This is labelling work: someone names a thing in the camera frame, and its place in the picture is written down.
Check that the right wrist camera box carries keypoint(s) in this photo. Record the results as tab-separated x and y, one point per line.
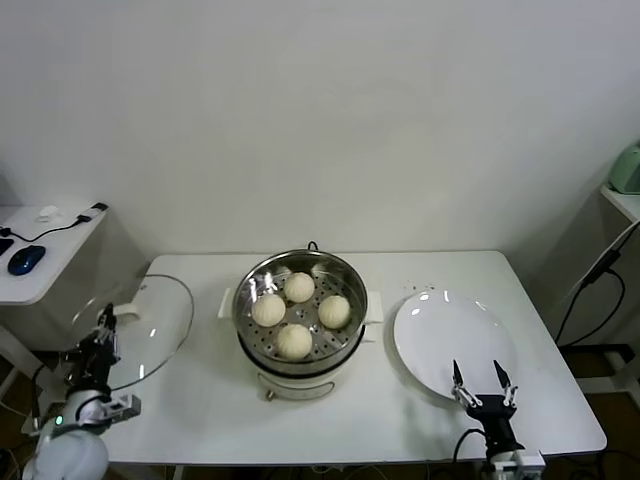
525	459

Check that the black flat desk item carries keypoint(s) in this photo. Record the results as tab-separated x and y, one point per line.
4	246

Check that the cream electric cooker base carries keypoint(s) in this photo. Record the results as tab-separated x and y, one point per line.
295	387

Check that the white shelf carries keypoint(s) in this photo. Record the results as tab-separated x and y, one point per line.
625	205

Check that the perforated steel steamer basket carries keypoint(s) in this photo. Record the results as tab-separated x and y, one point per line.
350	280

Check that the white side table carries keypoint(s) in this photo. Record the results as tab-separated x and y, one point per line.
60	250

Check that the blue computer mouse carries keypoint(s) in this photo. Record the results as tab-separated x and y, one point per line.
24	261

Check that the mint green appliance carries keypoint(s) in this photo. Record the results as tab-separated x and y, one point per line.
625	170

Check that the white round plate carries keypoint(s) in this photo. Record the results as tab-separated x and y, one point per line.
450	340

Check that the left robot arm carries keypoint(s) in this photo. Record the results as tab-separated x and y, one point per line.
70	455

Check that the white crumpled tissue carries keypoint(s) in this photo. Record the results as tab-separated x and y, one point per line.
49	215

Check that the white steamed baozi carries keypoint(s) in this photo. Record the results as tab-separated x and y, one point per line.
268	309
334	311
299	287
294	341

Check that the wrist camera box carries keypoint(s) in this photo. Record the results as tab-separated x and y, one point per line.
525	459
122	406

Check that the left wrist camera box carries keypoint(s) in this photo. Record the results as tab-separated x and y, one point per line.
122	406

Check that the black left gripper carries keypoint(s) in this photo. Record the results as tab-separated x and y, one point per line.
95	365

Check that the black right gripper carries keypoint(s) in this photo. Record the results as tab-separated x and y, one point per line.
497	417

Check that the round glass pot lid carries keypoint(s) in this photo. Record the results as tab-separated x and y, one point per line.
160	320

